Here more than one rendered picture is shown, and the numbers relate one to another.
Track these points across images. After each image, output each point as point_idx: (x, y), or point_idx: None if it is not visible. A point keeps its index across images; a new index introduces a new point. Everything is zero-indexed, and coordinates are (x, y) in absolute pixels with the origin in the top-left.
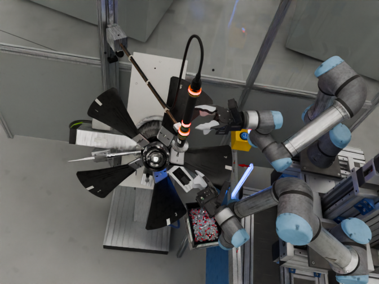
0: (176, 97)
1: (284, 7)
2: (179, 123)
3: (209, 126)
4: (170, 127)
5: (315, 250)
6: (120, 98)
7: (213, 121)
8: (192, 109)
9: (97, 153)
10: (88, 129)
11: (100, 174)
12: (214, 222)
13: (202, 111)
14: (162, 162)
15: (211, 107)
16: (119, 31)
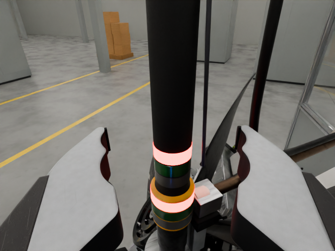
0: (257, 71)
1: None
2: (217, 193)
3: (60, 167)
4: (231, 218)
5: None
6: (242, 89)
7: (102, 203)
8: (147, 19)
9: (193, 171)
10: (226, 154)
11: (153, 167)
12: None
13: (238, 171)
14: (144, 228)
15: (295, 210)
16: None
